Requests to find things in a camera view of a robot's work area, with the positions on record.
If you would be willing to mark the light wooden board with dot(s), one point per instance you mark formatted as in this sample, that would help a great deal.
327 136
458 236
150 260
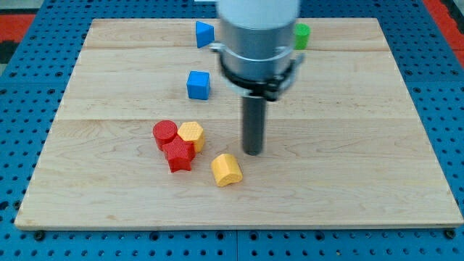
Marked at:
344 146

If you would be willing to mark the red cylinder block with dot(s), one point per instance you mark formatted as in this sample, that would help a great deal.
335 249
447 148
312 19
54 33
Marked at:
164 132

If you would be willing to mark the red star block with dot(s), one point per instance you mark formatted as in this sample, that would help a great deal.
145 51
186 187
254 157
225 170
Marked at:
179 154

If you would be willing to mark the yellow half-round block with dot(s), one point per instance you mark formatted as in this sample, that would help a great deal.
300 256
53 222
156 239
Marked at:
226 170

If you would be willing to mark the green cylinder block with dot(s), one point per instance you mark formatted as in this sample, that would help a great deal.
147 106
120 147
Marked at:
302 34

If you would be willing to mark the yellow hexagon block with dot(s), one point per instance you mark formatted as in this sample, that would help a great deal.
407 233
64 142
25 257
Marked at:
193 132

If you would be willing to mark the blue triangle block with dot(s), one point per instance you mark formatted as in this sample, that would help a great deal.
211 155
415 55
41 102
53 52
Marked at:
205 34

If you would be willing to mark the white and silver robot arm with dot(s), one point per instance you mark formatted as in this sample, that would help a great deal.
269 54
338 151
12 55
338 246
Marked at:
255 54

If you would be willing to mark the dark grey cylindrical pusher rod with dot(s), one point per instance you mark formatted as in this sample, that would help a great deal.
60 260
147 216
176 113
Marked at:
253 124

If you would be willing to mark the blue cube block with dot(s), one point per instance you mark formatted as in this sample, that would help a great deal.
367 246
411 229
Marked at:
198 85

